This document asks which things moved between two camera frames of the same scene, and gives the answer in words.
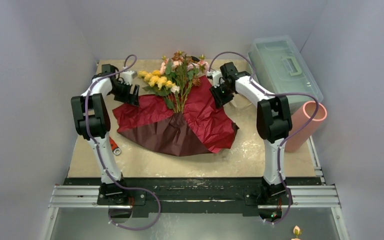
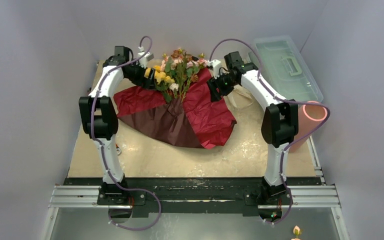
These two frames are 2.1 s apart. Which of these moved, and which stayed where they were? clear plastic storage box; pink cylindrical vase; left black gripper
Moved: left black gripper
Stayed: clear plastic storage box; pink cylindrical vase
